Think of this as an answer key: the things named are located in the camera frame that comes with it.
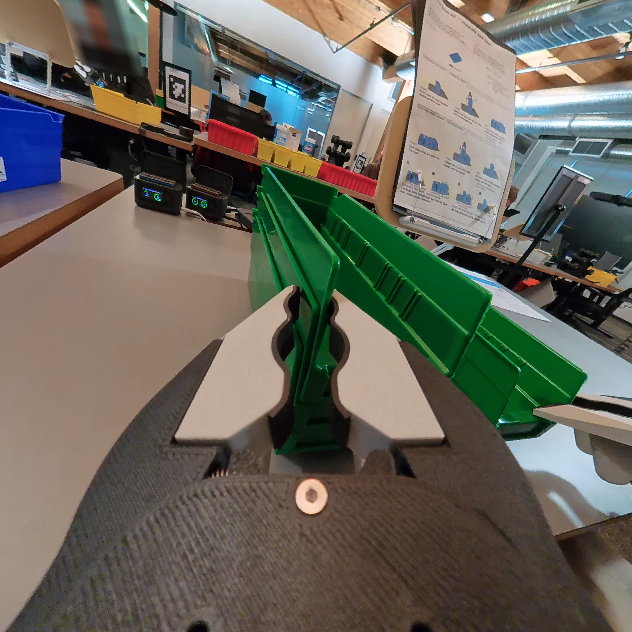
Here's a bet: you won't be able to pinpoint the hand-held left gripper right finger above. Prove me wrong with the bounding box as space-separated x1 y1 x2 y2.
330 290 447 457

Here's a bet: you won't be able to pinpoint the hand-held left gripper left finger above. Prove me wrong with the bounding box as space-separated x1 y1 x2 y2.
173 285 300 452

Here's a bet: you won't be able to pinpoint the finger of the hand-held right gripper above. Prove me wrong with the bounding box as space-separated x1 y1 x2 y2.
573 393 632 411
532 404 632 486

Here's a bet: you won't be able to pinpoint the grey desk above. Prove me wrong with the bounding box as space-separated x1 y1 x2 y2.
0 185 632 608
0 158 124 267

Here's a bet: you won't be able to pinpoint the white blue paper sheet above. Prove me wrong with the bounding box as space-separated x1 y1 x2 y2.
461 268 552 323

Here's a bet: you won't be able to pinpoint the white document stand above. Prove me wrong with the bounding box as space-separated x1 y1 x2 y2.
397 213 490 257

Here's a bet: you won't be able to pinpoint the black charging case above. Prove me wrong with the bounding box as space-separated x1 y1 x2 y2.
185 165 234 222
133 149 187 216

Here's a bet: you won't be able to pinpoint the monitor on black pole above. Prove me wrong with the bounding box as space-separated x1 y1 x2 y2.
510 164 594 293

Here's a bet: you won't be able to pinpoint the red plastic bin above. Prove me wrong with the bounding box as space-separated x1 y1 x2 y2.
206 118 261 157
317 161 377 199

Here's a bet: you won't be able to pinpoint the black dumbbell set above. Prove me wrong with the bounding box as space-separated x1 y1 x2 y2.
325 135 357 170

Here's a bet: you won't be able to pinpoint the black flat devices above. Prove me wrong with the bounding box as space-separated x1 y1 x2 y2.
139 122 195 145

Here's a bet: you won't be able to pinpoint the printed instruction sheet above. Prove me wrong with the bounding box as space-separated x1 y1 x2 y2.
391 0 517 239

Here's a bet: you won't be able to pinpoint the yellow plastic bin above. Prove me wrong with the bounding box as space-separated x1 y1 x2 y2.
90 83 163 126

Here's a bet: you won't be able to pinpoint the black white marker sign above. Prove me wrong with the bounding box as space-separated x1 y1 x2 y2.
162 61 193 118

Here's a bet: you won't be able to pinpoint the blue plastic bin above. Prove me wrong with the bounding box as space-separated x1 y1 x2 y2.
0 93 66 194

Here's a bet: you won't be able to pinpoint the silver ventilation duct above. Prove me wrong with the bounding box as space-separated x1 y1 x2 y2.
486 0 632 44
513 80 632 137

